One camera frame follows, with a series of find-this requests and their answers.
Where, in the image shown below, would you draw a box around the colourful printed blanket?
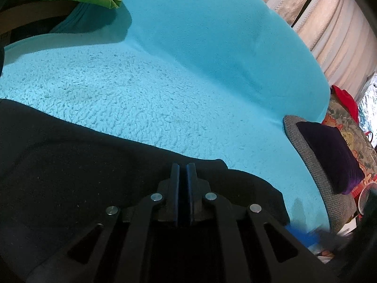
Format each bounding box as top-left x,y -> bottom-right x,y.
321,94 -> 377,196

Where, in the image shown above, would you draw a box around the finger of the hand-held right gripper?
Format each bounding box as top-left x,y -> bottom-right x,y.
287,224 -> 342,248

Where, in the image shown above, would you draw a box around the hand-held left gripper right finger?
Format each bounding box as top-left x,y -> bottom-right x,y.
186,163 -> 339,283

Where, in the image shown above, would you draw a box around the grey mesh chair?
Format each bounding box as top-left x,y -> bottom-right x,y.
283,115 -> 358,233

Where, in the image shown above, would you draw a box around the white fan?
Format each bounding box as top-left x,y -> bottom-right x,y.
358,183 -> 377,214

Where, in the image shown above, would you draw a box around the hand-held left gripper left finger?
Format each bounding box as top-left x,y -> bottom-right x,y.
28,163 -> 181,283

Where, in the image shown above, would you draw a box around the red cloth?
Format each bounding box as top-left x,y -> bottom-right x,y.
331,85 -> 360,124

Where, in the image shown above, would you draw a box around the black pants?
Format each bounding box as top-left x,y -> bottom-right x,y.
0,99 -> 291,283

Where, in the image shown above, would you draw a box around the dark purple cushion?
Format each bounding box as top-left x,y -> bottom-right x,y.
296,121 -> 366,195

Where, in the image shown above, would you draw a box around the silver foil sheet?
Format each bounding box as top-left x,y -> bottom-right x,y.
357,74 -> 377,133

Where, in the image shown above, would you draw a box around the turquoise fleece blanket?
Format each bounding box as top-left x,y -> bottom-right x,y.
0,0 -> 330,236

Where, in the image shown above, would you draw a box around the wooden headboard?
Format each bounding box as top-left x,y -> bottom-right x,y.
0,0 -> 78,36

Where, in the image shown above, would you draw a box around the beige striped curtain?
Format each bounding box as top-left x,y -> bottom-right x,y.
230,0 -> 377,101

